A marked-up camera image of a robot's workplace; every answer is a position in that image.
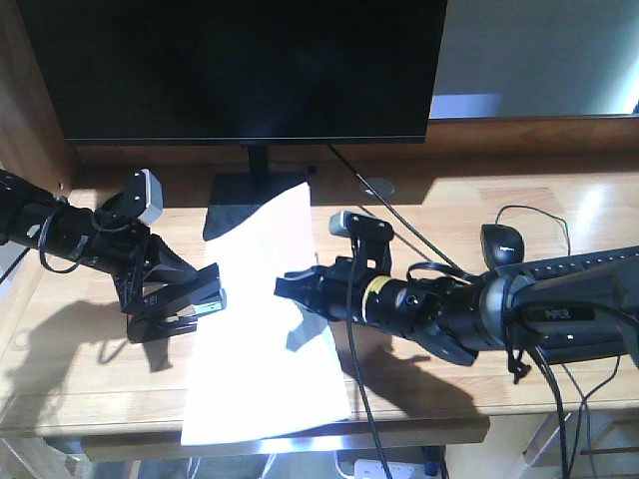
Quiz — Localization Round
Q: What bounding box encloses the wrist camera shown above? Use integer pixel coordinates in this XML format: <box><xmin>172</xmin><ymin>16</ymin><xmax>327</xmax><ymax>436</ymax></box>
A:
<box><xmin>328</xmin><ymin>211</ymin><xmax>394</xmax><ymax>274</ymax></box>
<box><xmin>116</xmin><ymin>169</ymin><xmax>164</xmax><ymax>226</ymax></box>

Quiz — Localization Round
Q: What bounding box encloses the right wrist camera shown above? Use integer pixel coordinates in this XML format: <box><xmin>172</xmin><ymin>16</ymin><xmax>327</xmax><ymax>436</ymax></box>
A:
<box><xmin>328</xmin><ymin>211</ymin><xmax>394</xmax><ymax>274</ymax></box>

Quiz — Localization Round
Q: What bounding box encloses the black monitor cable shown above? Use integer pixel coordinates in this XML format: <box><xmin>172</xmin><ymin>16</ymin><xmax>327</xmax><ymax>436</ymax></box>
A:
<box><xmin>326</xmin><ymin>144</ymin><xmax>475</xmax><ymax>285</ymax></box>

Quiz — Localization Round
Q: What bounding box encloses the black keyboard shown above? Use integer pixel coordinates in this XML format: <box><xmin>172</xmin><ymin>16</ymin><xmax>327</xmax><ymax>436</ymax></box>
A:
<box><xmin>494</xmin><ymin>246</ymin><xmax>638</xmax><ymax>364</ymax></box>

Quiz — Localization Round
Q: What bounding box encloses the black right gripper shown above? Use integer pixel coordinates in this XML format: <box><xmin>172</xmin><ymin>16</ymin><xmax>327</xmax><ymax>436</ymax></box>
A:
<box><xmin>274</xmin><ymin>256</ymin><xmax>449</xmax><ymax>344</ymax></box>

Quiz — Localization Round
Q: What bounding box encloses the white paper sheet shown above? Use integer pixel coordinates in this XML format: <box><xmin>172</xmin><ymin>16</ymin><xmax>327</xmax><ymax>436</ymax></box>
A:
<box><xmin>181</xmin><ymin>183</ymin><xmax>350</xmax><ymax>446</ymax></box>

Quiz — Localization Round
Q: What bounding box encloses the wooden desk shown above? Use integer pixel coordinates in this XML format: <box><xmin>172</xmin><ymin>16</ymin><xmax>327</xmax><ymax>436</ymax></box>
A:
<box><xmin>1</xmin><ymin>1</ymin><xmax>638</xmax><ymax>460</ymax></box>

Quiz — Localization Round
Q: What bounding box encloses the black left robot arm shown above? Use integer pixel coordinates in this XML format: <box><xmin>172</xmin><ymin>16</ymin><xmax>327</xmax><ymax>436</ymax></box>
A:
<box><xmin>1</xmin><ymin>169</ymin><xmax>197</xmax><ymax>315</ymax></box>

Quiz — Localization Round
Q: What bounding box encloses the white power strip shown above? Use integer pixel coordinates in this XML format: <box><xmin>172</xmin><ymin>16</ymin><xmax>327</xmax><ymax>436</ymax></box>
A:
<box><xmin>333</xmin><ymin>451</ymin><xmax>442</xmax><ymax>479</ymax></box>

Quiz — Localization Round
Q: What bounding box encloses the grey desk cable grommet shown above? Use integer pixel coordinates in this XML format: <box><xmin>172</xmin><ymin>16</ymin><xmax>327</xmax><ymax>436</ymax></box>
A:
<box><xmin>359</xmin><ymin>177</ymin><xmax>396</xmax><ymax>199</ymax></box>

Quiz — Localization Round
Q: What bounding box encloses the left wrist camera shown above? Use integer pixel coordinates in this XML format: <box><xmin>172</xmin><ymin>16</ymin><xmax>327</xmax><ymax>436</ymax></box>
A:
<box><xmin>116</xmin><ymin>169</ymin><xmax>164</xmax><ymax>226</ymax></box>

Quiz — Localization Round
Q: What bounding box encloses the thin black mouse cable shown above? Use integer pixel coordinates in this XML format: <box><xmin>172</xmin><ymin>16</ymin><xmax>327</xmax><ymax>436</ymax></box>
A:
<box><xmin>494</xmin><ymin>205</ymin><xmax>571</xmax><ymax>255</ymax></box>

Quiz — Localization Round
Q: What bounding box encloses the black computer mouse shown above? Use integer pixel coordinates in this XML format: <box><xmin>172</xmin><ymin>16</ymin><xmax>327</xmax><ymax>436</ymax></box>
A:
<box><xmin>480</xmin><ymin>224</ymin><xmax>525</xmax><ymax>269</ymax></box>

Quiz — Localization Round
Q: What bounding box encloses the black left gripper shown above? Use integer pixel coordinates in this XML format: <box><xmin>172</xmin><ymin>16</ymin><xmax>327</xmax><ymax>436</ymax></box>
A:
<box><xmin>37</xmin><ymin>202</ymin><xmax>197</xmax><ymax>315</ymax></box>

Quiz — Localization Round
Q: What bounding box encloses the black computer monitor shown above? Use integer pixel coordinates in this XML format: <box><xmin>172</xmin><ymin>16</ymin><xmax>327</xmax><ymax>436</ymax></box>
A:
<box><xmin>18</xmin><ymin>1</ymin><xmax>447</xmax><ymax>240</ymax></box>

